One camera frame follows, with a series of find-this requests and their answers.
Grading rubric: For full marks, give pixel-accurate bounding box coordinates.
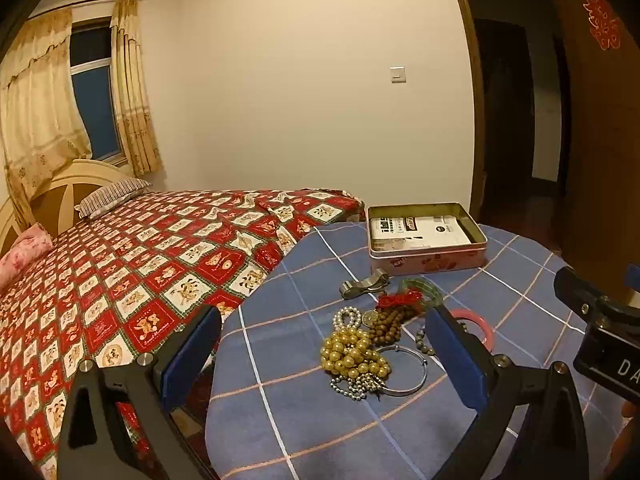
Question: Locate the pink pillow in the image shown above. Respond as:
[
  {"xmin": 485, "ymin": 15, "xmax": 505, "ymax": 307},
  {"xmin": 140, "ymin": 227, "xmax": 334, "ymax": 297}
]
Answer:
[{"xmin": 0, "ymin": 223, "xmax": 54, "ymax": 288}]

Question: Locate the silver metal watch band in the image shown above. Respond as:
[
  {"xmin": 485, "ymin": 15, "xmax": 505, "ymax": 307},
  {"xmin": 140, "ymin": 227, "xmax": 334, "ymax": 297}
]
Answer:
[{"xmin": 340, "ymin": 269, "xmax": 391, "ymax": 300}]

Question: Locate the red patterned bedspread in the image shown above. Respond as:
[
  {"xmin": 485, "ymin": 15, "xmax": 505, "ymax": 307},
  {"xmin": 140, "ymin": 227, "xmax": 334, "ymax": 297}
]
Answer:
[{"xmin": 0, "ymin": 189, "xmax": 366, "ymax": 480}]

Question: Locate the cream wooden headboard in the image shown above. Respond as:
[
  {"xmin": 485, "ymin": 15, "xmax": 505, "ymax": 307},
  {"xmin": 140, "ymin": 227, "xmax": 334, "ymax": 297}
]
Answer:
[{"xmin": 0, "ymin": 157, "xmax": 133, "ymax": 256}]

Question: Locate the pink metal tin box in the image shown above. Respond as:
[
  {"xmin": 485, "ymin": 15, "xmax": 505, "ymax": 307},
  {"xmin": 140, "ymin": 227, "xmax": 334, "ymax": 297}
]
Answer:
[{"xmin": 366, "ymin": 202, "xmax": 488, "ymax": 277}]

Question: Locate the white pearl bracelet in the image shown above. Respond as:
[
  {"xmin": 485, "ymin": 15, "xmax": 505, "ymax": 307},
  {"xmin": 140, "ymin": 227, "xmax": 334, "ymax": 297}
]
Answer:
[{"xmin": 332, "ymin": 306, "xmax": 362, "ymax": 333}]

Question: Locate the dark green bead bracelet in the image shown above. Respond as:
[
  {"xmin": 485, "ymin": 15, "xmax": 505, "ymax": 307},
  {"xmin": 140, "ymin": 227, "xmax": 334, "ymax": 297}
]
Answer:
[{"xmin": 415, "ymin": 325, "xmax": 438, "ymax": 358}]

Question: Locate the silver ball chain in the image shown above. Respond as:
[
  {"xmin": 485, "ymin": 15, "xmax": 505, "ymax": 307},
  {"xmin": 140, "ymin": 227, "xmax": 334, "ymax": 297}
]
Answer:
[{"xmin": 329, "ymin": 372, "xmax": 386, "ymax": 402}]

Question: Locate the striped pillow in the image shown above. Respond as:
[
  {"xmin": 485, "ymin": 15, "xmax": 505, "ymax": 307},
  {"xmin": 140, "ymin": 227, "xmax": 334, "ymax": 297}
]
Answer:
[{"xmin": 74, "ymin": 178, "xmax": 152, "ymax": 220}]

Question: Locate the thin silver bangle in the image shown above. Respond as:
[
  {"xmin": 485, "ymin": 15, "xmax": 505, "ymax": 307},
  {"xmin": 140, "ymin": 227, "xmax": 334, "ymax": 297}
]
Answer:
[{"xmin": 372, "ymin": 345, "xmax": 429, "ymax": 397}]

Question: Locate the brown wooden door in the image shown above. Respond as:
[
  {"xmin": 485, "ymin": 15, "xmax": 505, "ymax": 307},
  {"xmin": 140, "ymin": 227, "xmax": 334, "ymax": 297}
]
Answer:
[{"xmin": 552, "ymin": 0, "xmax": 640, "ymax": 311}]

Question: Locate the pink bangle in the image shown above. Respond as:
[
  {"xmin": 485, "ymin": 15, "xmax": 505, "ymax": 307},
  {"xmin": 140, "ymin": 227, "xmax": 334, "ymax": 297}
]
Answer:
[{"xmin": 450, "ymin": 310, "xmax": 496, "ymax": 352}]

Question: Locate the blue plaid tablecloth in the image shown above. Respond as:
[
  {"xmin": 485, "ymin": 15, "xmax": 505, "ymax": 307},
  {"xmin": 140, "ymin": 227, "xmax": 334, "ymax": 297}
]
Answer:
[{"xmin": 205, "ymin": 221, "xmax": 640, "ymax": 480}]

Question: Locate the window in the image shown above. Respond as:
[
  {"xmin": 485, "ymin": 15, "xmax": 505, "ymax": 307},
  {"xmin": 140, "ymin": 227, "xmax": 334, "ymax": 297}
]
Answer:
[{"xmin": 69, "ymin": 22, "xmax": 126, "ymax": 166}]

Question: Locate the dark curtain rod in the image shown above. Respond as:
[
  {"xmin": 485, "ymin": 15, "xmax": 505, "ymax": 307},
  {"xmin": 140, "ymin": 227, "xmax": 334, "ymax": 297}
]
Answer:
[{"xmin": 30, "ymin": 0, "xmax": 144, "ymax": 21}]

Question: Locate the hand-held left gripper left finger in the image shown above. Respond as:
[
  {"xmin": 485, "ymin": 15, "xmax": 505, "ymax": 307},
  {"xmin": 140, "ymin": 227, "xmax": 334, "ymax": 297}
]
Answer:
[{"xmin": 57, "ymin": 304, "xmax": 223, "ymax": 480}]

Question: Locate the red paper door decoration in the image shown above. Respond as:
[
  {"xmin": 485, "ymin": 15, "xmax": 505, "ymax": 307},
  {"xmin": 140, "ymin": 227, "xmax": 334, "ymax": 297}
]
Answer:
[{"xmin": 582, "ymin": 0, "xmax": 626, "ymax": 52}]

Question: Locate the wooden bead bracelet red tassel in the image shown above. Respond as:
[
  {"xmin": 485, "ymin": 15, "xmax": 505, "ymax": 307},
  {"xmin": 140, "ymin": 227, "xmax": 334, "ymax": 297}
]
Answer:
[{"xmin": 362, "ymin": 292, "xmax": 423, "ymax": 345}]

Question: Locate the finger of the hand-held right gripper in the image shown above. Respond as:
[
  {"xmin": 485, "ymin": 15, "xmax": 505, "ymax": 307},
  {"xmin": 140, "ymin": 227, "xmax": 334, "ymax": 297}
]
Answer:
[
  {"xmin": 554, "ymin": 266, "xmax": 607, "ymax": 321},
  {"xmin": 622, "ymin": 265, "xmax": 640, "ymax": 309}
]

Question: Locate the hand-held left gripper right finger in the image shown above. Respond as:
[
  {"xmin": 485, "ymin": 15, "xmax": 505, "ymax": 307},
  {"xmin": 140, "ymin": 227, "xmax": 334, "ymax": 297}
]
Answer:
[{"xmin": 425, "ymin": 304, "xmax": 591, "ymax": 480}]

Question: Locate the gold bead necklace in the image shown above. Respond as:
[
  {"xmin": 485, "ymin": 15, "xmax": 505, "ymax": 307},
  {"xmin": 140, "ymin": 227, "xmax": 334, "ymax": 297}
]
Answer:
[{"xmin": 320, "ymin": 327, "xmax": 392, "ymax": 380}]

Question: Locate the wide beige curtain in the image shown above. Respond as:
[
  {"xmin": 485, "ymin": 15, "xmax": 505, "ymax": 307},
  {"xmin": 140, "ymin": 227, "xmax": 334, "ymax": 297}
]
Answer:
[{"xmin": 0, "ymin": 7, "xmax": 93, "ymax": 226}]

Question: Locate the green jade bangle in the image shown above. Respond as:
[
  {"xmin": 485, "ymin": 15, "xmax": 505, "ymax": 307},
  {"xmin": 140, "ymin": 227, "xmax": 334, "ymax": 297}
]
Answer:
[{"xmin": 398, "ymin": 277, "xmax": 445, "ymax": 307}]

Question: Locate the wooden door frame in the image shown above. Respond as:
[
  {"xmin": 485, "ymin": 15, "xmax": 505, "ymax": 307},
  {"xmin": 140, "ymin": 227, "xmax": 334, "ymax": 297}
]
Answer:
[{"xmin": 445, "ymin": 0, "xmax": 488, "ymax": 226}]

